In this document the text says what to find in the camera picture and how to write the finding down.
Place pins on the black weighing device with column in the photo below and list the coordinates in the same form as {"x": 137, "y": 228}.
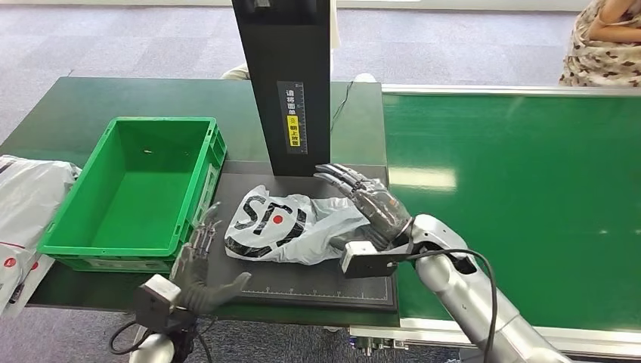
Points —
{"x": 295, "y": 50}

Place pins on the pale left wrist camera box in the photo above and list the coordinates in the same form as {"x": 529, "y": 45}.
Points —
{"x": 156, "y": 298}

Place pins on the grey plastic mailer bag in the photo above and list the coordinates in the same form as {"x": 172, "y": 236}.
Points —
{"x": 30, "y": 200}

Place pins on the white package with black print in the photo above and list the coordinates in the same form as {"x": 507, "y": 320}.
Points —
{"x": 280, "y": 235}

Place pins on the dark green table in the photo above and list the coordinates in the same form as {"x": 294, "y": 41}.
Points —
{"x": 75, "y": 110}

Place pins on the person behind column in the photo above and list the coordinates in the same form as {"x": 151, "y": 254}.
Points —
{"x": 235, "y": 73}

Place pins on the green conveyor belt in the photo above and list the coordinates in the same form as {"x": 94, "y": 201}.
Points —
{"x": 526, "y": 175}

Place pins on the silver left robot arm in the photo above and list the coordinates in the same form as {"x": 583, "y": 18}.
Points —
{"x": 150, "y": 350}

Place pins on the white mailer bag red dot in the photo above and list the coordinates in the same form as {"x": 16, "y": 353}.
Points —
{"x": 20, "y": 273}

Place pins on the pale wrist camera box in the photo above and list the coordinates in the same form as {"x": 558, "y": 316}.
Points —
{"x": 368, "y": 260}
{"x": 156, "y": 298}

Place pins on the black yellow label sticker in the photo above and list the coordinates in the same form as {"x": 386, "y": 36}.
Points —
{"x": 292, "y": 120}

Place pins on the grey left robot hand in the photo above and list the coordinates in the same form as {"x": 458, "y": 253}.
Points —
{"x": 193, "y": 280}

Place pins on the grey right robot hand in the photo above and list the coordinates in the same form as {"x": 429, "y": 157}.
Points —
{"x": 383, "y": 210}

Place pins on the green plastic basket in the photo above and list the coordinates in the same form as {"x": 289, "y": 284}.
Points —
{"x": 135, "y": 210}

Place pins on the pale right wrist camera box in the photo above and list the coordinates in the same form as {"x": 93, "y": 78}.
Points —
{"x": 368, "y": 260}

